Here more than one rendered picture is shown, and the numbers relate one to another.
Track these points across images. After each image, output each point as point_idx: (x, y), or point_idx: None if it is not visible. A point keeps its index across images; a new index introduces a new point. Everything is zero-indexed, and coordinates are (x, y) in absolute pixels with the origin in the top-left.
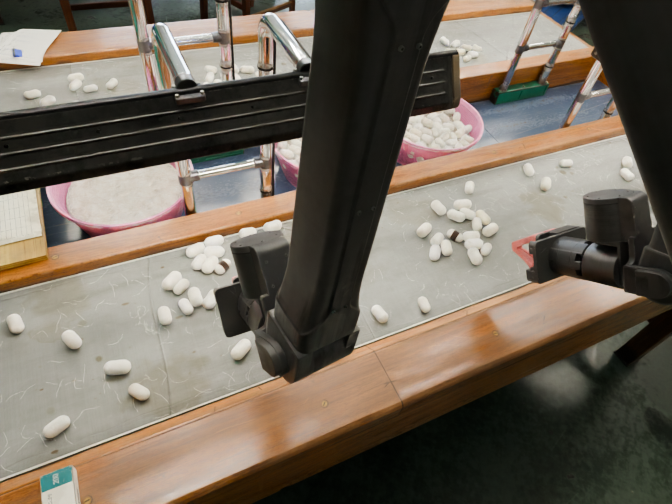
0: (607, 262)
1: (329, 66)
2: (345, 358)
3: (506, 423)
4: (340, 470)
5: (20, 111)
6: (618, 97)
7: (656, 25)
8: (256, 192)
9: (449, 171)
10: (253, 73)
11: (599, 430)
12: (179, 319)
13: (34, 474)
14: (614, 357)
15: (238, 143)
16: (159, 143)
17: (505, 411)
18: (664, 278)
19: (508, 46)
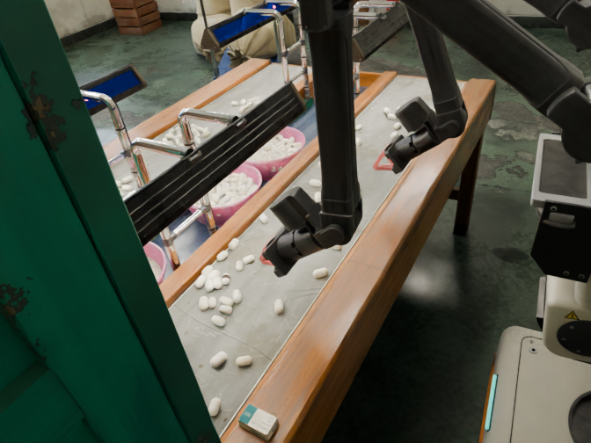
0: (425, 135)
1: (325, 66)
2: (338, 272)
3: (429, 311)
4: (359, 411)
5: (126, 199)
6: (428, 19)
7: (428, 2)
8: (196, 243)
9: (304, 163)
10: (133, 179)
11: (479, 279)
12: (227, 318)
13: (227, 432)
14: (455, 236)
15: (226, 171)
16: (193, 187)
17: (424, 305)
18: (452, 122)
19: (273, 89)
